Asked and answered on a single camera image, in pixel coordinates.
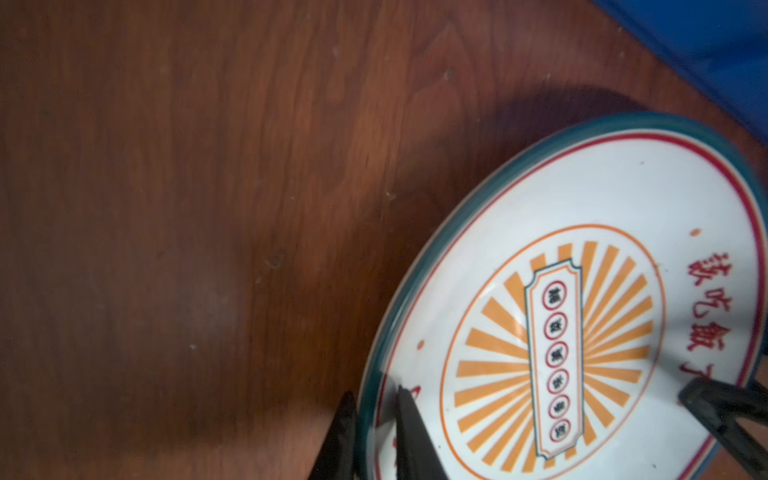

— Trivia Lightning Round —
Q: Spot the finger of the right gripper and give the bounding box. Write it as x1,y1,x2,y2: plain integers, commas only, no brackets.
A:
678,377,767,479

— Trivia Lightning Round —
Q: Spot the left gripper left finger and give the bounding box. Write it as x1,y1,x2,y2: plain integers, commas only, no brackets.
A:
308,391,357,480

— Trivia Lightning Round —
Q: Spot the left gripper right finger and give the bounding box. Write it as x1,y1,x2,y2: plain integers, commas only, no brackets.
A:
395,387,448,480

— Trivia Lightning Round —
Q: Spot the orange sunburst white plate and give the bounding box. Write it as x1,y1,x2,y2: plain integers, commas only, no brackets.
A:
356,113,767,479

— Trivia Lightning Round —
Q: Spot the blue plastic bin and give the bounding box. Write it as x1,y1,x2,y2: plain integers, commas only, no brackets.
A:
596,0,767,144

